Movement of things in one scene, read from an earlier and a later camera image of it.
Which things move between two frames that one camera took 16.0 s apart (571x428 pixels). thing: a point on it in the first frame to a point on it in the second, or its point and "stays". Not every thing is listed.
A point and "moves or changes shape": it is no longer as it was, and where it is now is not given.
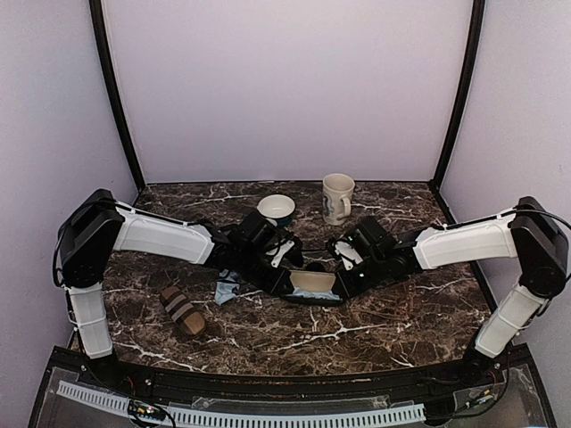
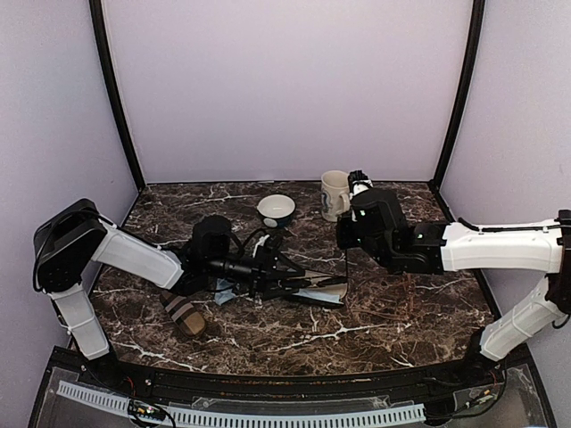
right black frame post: [472, 58] stays
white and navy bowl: [278, 207] stays
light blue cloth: [224, 287] stays
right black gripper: [350, 290] to [343, 237]
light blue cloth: [314, 294] stays
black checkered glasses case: [312, 288] moves or changes shape
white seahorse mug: [336, 203] stays
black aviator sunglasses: [294, 258] to [333, 280]
